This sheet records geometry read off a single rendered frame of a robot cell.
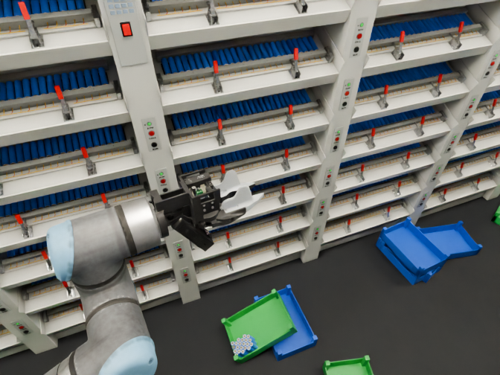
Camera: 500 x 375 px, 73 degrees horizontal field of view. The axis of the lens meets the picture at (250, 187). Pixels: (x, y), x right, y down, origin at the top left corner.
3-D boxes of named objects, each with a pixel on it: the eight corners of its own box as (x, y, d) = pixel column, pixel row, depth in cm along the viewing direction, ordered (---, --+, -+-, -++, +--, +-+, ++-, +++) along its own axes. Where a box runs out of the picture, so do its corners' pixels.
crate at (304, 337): (315, 345, 162) (318, 338, 157) (277, 361, 157) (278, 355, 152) (289, 292, 182) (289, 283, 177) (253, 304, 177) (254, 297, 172)
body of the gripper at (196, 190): (225, 188, 59) (156, 211, 55) (226, 223, 65) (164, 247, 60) (207, 166, 64) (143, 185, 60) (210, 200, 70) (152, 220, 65)
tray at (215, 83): (334, 82, 120) (350, 51, 108) (163, 115, 105) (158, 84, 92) (312, 41, 128) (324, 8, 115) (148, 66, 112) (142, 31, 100)
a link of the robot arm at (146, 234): (140, 263, 58) (127, 228, 65) (168, 253, 60) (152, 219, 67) (129, 227, 53) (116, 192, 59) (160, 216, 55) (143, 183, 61)
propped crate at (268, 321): (241, 364, 156) (234, 361, 150) (227, 324, 170) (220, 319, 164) (297, 331, 155) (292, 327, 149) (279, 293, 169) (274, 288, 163)
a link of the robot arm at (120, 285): (95, 344, 61) (72, 306, 53) (85, 295, 69) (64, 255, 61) (147, 321, 64) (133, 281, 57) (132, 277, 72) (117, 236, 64)
